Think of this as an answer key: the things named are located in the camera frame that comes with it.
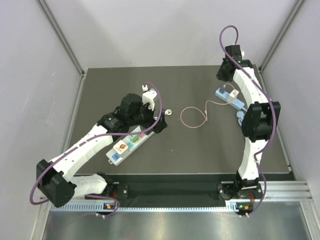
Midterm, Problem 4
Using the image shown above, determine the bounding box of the small dark blue charger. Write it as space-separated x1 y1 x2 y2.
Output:
220 84 227 94

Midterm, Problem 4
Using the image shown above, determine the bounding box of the light blue power strip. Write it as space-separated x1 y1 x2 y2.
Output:
215 88 247 127

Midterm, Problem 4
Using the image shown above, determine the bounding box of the light green plug adapter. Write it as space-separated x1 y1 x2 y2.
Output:
129 134 139 143

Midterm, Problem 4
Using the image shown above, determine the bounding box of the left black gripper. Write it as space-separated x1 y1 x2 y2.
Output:
128 99 167 134

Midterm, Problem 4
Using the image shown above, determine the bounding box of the white multicolour power strip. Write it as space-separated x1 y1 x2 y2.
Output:
105 108 173 167

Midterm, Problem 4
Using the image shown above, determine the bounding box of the grey slotted cable duct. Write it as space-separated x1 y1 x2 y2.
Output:
49 201 253 213

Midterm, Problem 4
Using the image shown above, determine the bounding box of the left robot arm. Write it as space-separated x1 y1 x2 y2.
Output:
33 89 168 208

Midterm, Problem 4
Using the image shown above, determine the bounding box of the pink cable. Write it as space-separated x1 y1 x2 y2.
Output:
180 84 230 129

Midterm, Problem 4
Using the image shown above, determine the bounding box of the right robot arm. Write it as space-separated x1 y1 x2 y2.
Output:
216 44 281 198

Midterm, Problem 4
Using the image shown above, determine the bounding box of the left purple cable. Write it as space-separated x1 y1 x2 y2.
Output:
29 81 166 216

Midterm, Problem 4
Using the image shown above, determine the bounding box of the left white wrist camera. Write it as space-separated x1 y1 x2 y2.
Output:
141 84 158 111

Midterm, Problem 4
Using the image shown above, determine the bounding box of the white cube plug adapter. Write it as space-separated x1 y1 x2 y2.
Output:
112 140 130 156

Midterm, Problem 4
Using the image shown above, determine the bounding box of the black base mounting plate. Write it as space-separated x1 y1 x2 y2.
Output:
84 173 263 201

